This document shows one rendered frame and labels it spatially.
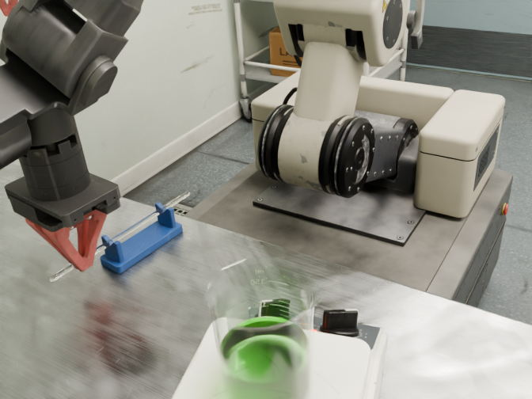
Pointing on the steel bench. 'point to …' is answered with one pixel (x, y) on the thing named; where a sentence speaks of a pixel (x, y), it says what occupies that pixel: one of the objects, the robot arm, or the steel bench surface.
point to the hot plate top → (349, 368)
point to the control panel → (368, 333)
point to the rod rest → (141, 242)
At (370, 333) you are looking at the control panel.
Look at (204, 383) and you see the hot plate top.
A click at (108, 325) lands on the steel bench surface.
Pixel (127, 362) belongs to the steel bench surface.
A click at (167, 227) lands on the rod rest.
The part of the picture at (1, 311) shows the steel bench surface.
